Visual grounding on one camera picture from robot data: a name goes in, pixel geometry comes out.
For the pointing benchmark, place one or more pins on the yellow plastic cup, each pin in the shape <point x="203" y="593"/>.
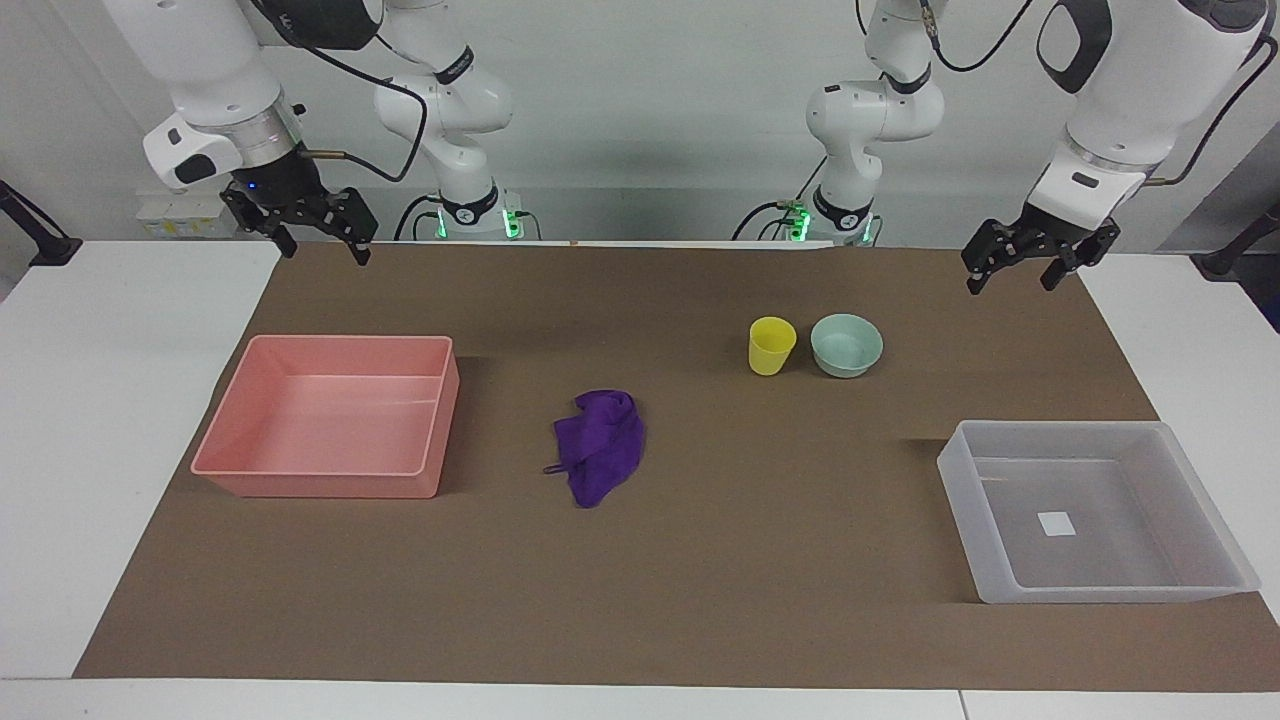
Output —
<point x="770" y="350"/>

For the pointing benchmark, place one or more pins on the light green bowl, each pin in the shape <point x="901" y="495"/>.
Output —
<point x="846" y="348"/>

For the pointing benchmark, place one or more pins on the purple cloth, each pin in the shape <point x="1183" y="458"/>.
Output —
<point x="598" y="445"/>

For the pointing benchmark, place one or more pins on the white paper square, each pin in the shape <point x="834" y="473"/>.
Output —
<point x="1056" y="524"/>

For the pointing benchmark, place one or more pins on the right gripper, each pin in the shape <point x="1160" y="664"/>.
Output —
<point x="283" y="185"/>

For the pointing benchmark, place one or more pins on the pink plastic box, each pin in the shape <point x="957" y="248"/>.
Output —
<point x="330" y="420"/>

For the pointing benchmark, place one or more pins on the black stand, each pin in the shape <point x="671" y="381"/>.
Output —
<point x="45" y="245"/>
<point x="1225" y="260"/>

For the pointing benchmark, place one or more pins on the clear plastic box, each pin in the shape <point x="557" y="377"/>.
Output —
<point x="1090" y="510"/>

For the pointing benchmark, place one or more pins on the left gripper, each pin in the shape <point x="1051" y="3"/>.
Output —
<point x="1055" y="232"/>

